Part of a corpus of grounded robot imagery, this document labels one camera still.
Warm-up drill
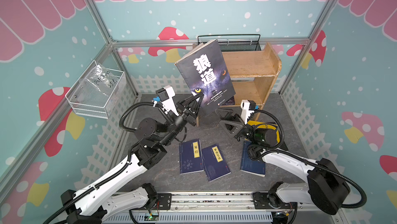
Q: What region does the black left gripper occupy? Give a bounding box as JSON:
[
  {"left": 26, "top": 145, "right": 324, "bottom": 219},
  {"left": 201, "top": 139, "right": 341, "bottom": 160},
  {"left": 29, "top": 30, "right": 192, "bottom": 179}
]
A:
[{"left": 158, "top": 91, "right": 204, "bottom": 147}]

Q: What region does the yellow cover book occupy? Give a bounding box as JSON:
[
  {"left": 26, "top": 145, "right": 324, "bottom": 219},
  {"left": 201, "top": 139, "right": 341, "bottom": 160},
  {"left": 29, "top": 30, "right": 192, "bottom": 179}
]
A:
[{"left": 248, "top": 121, "right": 281, "bottom": 146}]

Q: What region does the dark wolf cover book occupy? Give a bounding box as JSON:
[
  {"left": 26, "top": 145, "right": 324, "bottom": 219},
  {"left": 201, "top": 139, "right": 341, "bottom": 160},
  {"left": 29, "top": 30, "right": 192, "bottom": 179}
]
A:
[{"left": 175, "top": 39, "right": 236, "bottom": 116}]

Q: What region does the purple portrait cover book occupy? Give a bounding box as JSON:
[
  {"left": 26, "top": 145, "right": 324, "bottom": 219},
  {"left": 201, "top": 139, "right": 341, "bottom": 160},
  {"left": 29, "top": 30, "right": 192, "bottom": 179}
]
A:
[{"left": 223, "top": 97, "right": 235, "bottom": 106}]

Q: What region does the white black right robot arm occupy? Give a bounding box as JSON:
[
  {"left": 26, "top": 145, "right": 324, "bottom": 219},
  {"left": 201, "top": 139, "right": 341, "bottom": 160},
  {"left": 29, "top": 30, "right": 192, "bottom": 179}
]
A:
[{"left": 216, "top": 109, "right": 368, "bottom": 215}]

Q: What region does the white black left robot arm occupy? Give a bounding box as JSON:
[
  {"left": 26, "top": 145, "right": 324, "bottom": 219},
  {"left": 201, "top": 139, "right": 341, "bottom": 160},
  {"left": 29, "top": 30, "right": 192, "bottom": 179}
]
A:
[{"left": 45, "top": 93, "right": 204, "bottom": 224}]

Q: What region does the black book under stack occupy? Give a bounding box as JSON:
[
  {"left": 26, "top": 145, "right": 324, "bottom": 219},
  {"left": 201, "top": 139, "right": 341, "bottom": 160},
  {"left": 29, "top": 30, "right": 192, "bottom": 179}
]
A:
[{"left": 278, "top": 123, "right": 289, "bottom": 151}]

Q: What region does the blue book small yellow label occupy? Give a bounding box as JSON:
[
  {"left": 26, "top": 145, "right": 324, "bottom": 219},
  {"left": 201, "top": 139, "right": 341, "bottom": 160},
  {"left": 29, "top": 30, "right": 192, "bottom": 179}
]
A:
[{"left": 240, "top": 140, "right": 266, "bottom": 177}]

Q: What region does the navy book tilted yellow label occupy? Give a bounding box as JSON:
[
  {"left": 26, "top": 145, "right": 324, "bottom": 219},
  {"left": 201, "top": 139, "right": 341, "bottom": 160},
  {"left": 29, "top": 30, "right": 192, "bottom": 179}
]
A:
[{"left": 202, "top": 144, "right": 231, "bottom": 182}]

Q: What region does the navy book left yellow label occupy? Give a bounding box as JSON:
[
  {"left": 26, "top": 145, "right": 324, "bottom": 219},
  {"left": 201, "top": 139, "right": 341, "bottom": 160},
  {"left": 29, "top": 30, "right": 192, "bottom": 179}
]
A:
[{"left": 179, "top": 139, "right": 204, "bottom": 174}]

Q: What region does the wooden two-tier bookshelf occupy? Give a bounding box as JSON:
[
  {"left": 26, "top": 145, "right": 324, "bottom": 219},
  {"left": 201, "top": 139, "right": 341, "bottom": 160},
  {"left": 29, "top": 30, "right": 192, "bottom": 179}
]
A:
[{"left": 191, "top": 42, "right": 283, "bottom": 127}]

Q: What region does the clear plastic bag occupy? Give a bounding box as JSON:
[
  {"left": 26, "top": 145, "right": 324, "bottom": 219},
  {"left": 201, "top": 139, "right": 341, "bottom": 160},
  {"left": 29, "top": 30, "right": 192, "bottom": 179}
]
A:
[{"left": 78, "top": 64, "right": 119, "bottom": 108}]

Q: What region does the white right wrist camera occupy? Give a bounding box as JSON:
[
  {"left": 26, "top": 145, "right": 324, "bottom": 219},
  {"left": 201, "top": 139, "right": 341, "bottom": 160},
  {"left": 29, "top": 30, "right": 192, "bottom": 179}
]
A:
[{"left": 240, "top": 100, "right": 256, "bottom": 124}]

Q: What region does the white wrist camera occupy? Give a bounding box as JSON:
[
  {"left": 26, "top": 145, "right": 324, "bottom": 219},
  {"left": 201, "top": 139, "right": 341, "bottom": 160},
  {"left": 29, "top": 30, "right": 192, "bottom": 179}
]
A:
[
  {"left": 157, "top": 85, "right": 179, "bottom": 116},
  {"left": 240, "top": 100, "right": 256, "bottom": 124}
]

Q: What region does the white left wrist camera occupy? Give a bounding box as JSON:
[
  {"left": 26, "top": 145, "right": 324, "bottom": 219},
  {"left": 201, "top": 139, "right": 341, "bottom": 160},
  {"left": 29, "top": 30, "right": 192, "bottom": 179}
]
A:
[{"left": 157, "top": 85, "right": 179, "bottom": 116}]

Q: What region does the black wire mesh basket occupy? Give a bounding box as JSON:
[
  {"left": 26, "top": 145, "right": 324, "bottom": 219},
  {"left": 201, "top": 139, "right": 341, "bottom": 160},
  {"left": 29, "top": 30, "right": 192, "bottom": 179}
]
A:
[{"left": 197, "top": 34, "right": 261, "bottom": 52}]

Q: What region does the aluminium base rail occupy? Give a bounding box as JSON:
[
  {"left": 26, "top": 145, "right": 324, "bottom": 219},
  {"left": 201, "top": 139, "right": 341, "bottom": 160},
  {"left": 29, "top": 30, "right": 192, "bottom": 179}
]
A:
[{"left": 103, "top": 191, "right": 348, "bottom": 224}]

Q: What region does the white wire wall basket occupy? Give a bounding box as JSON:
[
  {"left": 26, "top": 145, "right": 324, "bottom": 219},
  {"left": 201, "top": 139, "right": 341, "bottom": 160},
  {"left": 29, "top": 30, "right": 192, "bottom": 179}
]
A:
[{"left": 65, "top": 61, "right": 126, "bottom": 119}]

